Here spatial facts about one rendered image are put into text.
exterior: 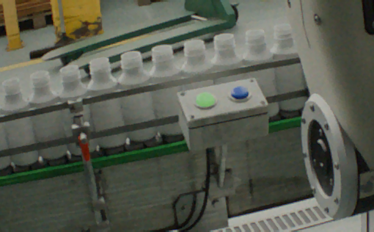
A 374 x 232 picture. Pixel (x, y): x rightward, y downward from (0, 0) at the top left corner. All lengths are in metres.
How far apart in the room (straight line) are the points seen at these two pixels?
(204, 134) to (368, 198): 0.54
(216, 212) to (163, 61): 0.31
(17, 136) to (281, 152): 0.51
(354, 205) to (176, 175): 0.71
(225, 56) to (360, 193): 0.72
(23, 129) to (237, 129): 0.40
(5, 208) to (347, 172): 0.85
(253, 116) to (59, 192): 0.40
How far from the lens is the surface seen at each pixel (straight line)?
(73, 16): 6.19
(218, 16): 5.97
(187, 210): 1.72
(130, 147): 1.68
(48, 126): 1.66
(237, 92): 1.53
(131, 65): 1.65
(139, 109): 1.67
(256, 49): 1.69
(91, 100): 1.64
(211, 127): 1.52
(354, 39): 0.95
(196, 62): 1.67
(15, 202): 1.68
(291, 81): 1.73
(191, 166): 1.69
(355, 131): 1.00
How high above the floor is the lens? 1.63
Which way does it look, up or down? 20 degrees down
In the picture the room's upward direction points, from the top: 8 degrees counter-clockwise
